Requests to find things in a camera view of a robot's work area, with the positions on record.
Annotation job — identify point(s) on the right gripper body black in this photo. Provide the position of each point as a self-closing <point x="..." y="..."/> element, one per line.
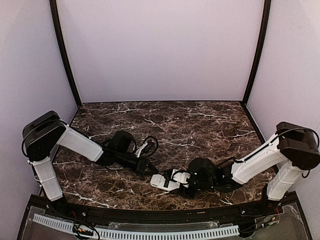
<point x="189" y="187"/>

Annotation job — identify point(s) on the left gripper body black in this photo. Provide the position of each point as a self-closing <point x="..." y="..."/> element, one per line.
<point x="142" y="167"/>

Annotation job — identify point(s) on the white battery cover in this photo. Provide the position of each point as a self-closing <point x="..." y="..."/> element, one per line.
<point x="158" y="181"/>

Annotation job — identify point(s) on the white red remote control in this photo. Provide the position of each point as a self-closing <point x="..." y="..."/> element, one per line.
<point x="170" y="186"/>

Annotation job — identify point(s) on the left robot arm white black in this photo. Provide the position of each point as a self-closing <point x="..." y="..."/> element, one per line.
<point x="48" y="131"/>

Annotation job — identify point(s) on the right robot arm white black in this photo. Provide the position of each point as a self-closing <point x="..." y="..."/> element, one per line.
<point x="295" y="146"/>

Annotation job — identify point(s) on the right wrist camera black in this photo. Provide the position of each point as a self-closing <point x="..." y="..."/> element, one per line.
<point x="177" y="177"/>

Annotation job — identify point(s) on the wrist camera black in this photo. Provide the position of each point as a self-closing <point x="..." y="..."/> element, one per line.
<point x="147" y="149"/>
<point x="177" y="177"/>

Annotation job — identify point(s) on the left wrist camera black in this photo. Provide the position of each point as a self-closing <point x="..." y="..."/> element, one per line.
<point x="147" y="149"/>

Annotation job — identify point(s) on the left camera cable black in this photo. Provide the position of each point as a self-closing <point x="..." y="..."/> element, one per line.
<point x="147" y="138"/>

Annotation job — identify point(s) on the right white cable duct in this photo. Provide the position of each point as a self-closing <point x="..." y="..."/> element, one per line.
<point x="208" y="234"/>

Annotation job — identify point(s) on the white cable duct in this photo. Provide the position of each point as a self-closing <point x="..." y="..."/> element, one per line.
<point x="208" y="234"/>
<point x="54" y="223"/>

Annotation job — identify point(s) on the black front rail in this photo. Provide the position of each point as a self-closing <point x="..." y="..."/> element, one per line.
<point x="238" y="214"/>

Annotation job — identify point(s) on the left white cable duct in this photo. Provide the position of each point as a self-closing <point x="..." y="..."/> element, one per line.
<point x="54" y="223"/>

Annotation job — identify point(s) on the left black frame post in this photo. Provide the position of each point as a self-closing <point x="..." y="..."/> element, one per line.
<point x="63" y="51"/>

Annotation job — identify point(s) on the black frame post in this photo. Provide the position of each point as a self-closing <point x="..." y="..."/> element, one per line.
<point x="258" y="51"/>
<point x="63" y="51"/>

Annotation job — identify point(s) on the right black frame post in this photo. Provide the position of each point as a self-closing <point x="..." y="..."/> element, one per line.
<point x="258" y="51"/>

